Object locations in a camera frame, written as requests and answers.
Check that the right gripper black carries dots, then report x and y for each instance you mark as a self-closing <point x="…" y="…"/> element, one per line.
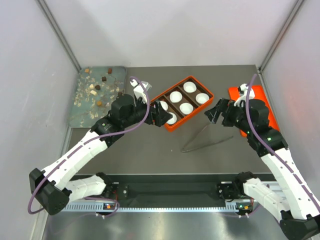
<point x="225" y="106"/>

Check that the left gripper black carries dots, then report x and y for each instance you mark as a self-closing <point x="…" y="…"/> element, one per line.
<point x="157" y="115"/>

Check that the metal tongs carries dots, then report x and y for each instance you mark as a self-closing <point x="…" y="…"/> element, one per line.
<point x="186" y="149"/>

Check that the brown caramel chocolate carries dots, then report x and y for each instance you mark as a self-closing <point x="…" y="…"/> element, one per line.
<point x="99" y="103"/>

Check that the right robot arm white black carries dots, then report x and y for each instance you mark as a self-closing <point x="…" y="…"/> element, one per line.
<point x="298" y="212"/>

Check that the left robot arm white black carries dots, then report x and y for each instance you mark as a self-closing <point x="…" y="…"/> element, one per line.
<point x="53" y="186"/>

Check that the orange chocolate box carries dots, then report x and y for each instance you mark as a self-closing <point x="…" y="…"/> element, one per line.
<point x="186" y="98"/>

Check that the white paper cup front left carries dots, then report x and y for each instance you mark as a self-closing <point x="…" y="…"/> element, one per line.
<point x="164" y="105"/>

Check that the white paper cup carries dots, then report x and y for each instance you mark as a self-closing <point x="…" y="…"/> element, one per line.
<point x="164" y="105"/>
<point x="175" y="96"/>
<point x="202" y="98"/>
<point x="173" y="119"/>
<point x="189" y="87"/>
<point x="186" y="108"/>

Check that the white paper cup front right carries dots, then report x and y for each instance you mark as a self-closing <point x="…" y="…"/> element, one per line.
<point x="173" y="119"/>

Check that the white paper cup middle left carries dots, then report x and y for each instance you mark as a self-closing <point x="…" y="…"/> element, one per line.
<point x="175" y="96"/>

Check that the white paper cup middle right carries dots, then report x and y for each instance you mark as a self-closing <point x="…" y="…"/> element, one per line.
<point x="186" y="108"/>

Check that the white paper cup back right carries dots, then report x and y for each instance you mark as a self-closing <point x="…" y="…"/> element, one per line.
<point x="202" y="98"/>

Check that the white paper cup back left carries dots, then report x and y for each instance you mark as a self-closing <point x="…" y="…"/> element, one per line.
<point x="189" y="87"/>

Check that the orange box lid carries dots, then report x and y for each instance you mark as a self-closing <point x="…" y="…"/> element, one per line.
<point x="260" y="95"/>

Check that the floral blue tray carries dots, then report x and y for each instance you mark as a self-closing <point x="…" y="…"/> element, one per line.
<point x="84" y="110"/>

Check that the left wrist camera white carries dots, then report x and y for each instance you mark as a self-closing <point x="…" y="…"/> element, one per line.
<point x="138" y="90"/>

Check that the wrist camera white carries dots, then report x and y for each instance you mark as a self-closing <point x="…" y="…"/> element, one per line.
<point x="138" y="90"/>
<point x="244" y="93"/>

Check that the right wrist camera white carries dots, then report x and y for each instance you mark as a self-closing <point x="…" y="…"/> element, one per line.
<point x="244" y="93"/>

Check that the black mounting base rail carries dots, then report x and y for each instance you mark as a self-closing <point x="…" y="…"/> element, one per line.
<point x="169" y="193"/>

